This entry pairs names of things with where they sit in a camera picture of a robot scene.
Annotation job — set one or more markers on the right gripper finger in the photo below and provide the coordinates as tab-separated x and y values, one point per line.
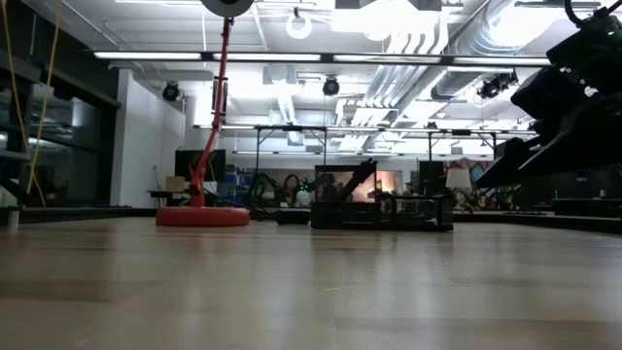
559	167
559	146

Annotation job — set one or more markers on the black pen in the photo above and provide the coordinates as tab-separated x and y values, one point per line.
370	162
359	182

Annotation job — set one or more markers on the black mesh desk organizer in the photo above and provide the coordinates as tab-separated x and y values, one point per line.
350	216

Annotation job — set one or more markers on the white-shade table lamp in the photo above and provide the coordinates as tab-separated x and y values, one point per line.
458	179

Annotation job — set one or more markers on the black ceiling spotlight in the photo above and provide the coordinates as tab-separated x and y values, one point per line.
331	86
171	92

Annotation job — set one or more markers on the black bar with light strips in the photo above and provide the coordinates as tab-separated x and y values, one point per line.
340	57

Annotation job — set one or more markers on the person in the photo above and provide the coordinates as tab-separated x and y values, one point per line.
291	185

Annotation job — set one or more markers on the red desk lamp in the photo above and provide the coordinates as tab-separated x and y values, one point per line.
201	216

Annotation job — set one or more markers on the black monitor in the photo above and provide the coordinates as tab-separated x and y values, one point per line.
187	163

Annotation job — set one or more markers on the brown cardboard box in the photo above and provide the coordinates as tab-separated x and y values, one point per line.
175	184

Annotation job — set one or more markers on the colourful geometric wall art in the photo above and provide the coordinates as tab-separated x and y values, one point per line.
478	170

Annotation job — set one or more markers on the black ceiling camera cluster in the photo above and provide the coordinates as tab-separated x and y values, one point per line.
495	86

